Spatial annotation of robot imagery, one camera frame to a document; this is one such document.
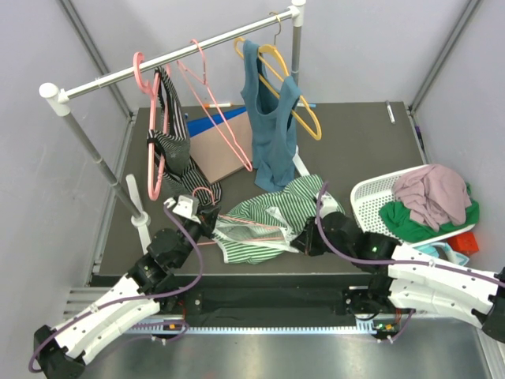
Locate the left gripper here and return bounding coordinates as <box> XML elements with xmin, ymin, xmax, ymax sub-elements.
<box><xmin>173</xmin><ymin>204</ymin><xmax>220</xmax><ymax>268</ymax></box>

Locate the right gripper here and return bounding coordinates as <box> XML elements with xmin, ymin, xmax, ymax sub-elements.
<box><xmin>291</xmin><ymin>216</ymin><xmax>354</xmax><ymax>260</ymax></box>

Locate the pink wire hanger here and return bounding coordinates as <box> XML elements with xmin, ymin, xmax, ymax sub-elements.
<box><xmin>176</xmin><ymin>38</ymin><xmax>253</xmax><ymax>173</ymax></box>
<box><xmin>208</xmin><ymin>191</ymin><xmax>294</xmax><ymax>247</ymax></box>

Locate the green white striped tank top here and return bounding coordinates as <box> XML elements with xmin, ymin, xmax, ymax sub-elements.
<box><xmin>213</xmin><ymin>174</ymin><xmax>323</xmax><ymax>265</ymax></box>

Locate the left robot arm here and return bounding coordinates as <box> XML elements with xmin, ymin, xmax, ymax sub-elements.
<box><xmin>28</xmin><ymin>205</ymin><xmax>221</xmax><ymax>378</ymax></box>

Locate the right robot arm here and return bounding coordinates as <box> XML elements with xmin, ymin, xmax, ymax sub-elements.
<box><xmin>291</xmin><ymin>212</ymin><xmax>504</xmax><ymax>342</ymax></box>

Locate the black white striped tank top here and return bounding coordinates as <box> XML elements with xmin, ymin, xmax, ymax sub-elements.
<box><xmin>147</xmin><ymin>67</ymin><xmax>222</xmax><ymax>206</ymax></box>

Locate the blue tank top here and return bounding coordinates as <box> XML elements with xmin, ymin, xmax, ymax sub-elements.
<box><xmin>241</xmin><ymin>40</ymin><xmax>301</xmax><ymax>192</ymax></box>

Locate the pink hanger with striped top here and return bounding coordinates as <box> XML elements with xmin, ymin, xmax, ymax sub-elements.
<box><xmin>133</xmin><ymin>52</ymin><xmax>166</xmax><ymax>201</ymax></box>

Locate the yellow plastic hanger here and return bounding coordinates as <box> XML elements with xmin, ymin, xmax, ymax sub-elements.
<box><xmin>234</xmin><ymin>36</ymin><xmax>322</xmax><ymax>141</ymax></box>

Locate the brown board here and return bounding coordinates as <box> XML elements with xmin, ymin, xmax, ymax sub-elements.
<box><xmin>190</xmin><ymin>112</ymin><xmax>253</xmax><ymax>183</ymax></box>

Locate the white perforated laundry basket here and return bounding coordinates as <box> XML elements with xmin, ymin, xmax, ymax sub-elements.
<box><xmin>350</xmin><ymin>165</ymin><xmax>476</xmax><ymax>246</ymax></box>

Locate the green garment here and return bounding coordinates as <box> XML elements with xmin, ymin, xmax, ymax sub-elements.
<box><xmin>379</xmin><ymin>195</ymin><xmax>481</xmax><ymax>242</ymax></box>

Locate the blue sheet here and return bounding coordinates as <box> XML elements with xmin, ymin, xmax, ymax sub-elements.
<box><xmin>186</xmin><ymin>107</ymin><xmax>246</xmax><ymax>137</ymax></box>

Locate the orange capped white marker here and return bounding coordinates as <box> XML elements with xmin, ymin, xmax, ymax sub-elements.
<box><xmin>203</xmin><ymin>103</ymin><xmax>233</xmax><ymax>109</ymax></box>

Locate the pink garment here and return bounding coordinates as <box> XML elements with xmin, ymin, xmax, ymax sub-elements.
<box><xmin>392</xmin><ymin>164</ymin><xmax>472</xmax><ymax>232</ymax></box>

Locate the grey marker pen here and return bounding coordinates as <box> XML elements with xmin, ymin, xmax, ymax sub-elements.
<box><xmin>385</xmin><ymin>100</ymin><xmax>396</xmax><ymax>125</ymax></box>

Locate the red block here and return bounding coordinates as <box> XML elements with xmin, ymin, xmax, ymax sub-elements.
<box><xmin>447</xmin><ymin>231</ymin><xmax>480</xmax><ymax>257</ymax></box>

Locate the white clothes rack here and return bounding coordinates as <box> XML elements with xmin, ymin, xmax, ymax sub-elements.
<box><xmin>39</xmin><ymin>1</ymin><xmax>306</xmax><ymax>252</ymax></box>

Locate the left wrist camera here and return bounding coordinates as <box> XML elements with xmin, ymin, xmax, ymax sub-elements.
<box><xmin>163</xmin><ymin>195</ymin><xmax>200</xmax><ymax>220</ymax></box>

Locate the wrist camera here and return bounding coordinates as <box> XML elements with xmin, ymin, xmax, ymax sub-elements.
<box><xmin>163</xmin><ymin>195</ymin><xmax>200</xmax><ymax>220</ymax></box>
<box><xmin>319</xmin><ymin>193</ymin><xmax>345</xmax><ymax>219</ymax></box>

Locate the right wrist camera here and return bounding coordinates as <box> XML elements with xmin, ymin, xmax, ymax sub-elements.
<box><xmin>319</xmin><ymin>193</ymin><xmax>345</xmax><ymax>219</ymax></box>

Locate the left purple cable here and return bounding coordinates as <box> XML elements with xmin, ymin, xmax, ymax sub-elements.
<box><xmin>28</xmin><ymin>201</ymin><xmax>205</xmax><ymax>374</ymax></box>

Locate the purple cable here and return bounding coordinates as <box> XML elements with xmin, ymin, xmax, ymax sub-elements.
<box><xmin>28</xmin><ymin>201</ymin><xmax>205</xmax><ymax>374</ymax></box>
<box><xmin>316</xmin><ymin>181</ymin><xmax>505</xmax><ymax>285</ymax></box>

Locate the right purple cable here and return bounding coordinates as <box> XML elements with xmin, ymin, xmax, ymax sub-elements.
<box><xmin>316</xmin><ymin>181</ymin><xmax>505</xmax><ymax>285</ymax></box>

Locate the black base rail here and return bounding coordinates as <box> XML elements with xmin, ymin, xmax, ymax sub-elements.
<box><xmin>160</xmin><ymin>274</ymin><xmax>396</xmax><ymax>328</ymax></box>

